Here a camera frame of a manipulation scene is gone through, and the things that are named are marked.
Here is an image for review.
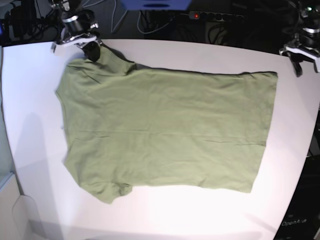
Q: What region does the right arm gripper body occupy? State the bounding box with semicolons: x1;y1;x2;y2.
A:
51;14;102;53

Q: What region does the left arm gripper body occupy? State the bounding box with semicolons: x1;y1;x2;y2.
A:
279;27;320;73

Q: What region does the green T-shirt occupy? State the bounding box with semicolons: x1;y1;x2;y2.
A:
56;47;278;204

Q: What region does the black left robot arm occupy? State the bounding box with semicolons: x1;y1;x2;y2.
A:
83;0;320;76

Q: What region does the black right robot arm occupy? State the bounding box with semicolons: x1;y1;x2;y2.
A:
49;0;102;61

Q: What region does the blue box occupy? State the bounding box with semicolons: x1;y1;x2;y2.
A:
121;0;192;11

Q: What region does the black power strip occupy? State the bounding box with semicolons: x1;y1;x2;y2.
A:
187;11;245;23

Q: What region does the black OpenArm base box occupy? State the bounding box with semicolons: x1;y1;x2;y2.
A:
274;155;320;240

